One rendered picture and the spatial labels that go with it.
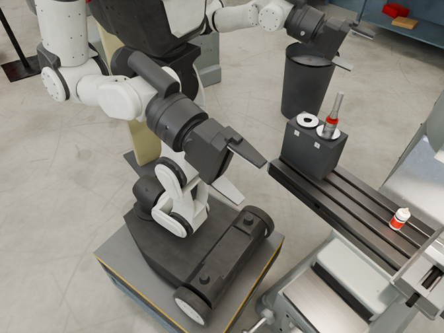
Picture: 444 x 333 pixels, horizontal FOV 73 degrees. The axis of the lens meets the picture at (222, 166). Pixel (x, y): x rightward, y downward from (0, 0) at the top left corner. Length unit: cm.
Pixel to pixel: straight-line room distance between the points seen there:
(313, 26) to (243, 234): 97
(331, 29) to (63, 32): 63
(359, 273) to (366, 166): 169
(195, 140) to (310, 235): 184
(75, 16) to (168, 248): 108
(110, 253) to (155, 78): 134
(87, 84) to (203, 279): 90
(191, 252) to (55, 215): 137
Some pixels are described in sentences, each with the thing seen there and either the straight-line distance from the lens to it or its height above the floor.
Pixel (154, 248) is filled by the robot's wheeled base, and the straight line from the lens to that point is 151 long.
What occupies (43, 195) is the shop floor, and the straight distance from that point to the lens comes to 275.
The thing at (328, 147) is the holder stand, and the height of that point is 108.
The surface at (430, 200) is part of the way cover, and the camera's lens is 149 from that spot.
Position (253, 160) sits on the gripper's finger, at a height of 155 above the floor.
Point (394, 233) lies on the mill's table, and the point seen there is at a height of 90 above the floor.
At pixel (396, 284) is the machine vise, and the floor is 93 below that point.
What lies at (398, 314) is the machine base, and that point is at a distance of 197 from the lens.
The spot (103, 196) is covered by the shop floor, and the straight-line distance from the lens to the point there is 254.
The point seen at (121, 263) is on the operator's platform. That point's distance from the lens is 171.
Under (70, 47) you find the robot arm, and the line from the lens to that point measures 74.
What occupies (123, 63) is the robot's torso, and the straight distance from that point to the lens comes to 97.
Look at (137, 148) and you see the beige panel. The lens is 248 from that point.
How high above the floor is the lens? 186
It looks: 46 degrees down
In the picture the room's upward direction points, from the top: straight up
